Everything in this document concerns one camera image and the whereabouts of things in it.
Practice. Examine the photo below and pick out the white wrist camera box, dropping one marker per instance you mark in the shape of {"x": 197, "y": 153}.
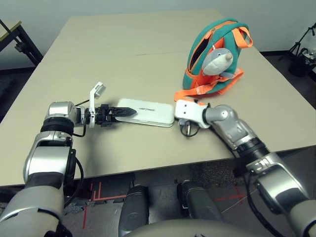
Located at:
{"x": 91, "y": 108}
{"x": 190, "y": 112}

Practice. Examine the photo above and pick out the red L-shaped floor tape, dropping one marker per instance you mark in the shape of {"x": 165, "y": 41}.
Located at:
{"x": 98, "y": 197}

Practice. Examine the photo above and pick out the robot right leg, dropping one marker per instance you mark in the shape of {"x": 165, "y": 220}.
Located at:
{"x": 197, "y": 205}

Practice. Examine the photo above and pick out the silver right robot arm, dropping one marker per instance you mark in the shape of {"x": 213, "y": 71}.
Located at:
{"x": 276, "y": 177}

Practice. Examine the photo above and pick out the grey robot torso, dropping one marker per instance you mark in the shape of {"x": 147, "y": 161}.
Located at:
{"x": 185, "y": 229}

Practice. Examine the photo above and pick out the white pencil case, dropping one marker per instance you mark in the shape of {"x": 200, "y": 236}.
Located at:
{"x": 153, "y": 113}

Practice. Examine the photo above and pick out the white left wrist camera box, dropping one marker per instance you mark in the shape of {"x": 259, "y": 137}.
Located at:
{"x": 91, "y": 108}

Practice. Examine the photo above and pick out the red cross floor tape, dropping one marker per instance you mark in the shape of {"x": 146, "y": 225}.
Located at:
{"x": 237, "y": 196}

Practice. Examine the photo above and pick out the teal and orange backpack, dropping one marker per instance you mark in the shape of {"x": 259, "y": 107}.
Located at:
{"x": 227, "y": 34}

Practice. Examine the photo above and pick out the black tripod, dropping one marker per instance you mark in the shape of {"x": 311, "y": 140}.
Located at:
{"x": 300, "y": 40}

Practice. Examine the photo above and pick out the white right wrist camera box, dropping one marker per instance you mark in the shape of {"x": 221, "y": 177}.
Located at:
{"x": 190, "y": 112}

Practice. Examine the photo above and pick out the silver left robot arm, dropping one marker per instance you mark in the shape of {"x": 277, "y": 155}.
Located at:
{"x": 47, "y": 163}

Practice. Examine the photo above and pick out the robot leg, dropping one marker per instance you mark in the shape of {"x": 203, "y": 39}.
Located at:
{"x": 134, "y": 209}
{"x": 197, "y": 205}

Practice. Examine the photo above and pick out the black bag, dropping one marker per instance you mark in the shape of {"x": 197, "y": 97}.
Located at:
{"x": 300, "y": 67}

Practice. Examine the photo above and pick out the grey plush toy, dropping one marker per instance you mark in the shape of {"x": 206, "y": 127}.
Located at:
{"x": 216, "y": 61}

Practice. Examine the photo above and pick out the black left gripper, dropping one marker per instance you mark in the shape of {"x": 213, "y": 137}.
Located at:
{"x": 106, "y": 116}

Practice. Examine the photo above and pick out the robot left leg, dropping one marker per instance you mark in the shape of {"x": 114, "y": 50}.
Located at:
{"x": 134, "y": 209}

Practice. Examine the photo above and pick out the black-framed side table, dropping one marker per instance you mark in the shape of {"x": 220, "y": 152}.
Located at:
{"x": 27, "y": 42}

